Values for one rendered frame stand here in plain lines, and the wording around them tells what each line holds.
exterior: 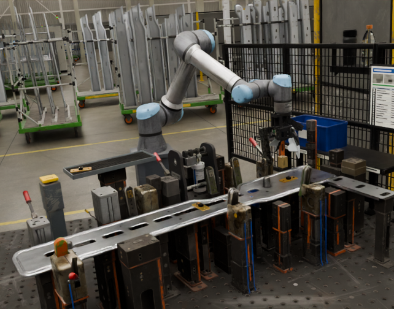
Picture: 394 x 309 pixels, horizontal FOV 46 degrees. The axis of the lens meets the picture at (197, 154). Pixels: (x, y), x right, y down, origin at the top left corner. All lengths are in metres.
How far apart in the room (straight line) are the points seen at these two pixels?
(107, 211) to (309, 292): 0.82
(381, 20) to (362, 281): 2.40
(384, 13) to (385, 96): 1.57
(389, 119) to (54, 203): 1.56
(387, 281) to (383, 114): 0.83
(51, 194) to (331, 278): 1.15
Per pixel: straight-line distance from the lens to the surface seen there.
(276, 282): 1.91
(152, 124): 2.26
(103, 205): 1.78
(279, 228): 1.88
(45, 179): 1.89
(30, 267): 1.59
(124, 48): 8.64
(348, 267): 2.03
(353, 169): 2.15
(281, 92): 1.95
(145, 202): 1.85
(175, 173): 1.99
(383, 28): 3.87
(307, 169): 1.90
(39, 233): 1.75
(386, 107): 2.37
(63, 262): 1.44
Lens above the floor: 1.71
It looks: 16 degrees down
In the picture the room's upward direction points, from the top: 4 degrees counter-clockwise
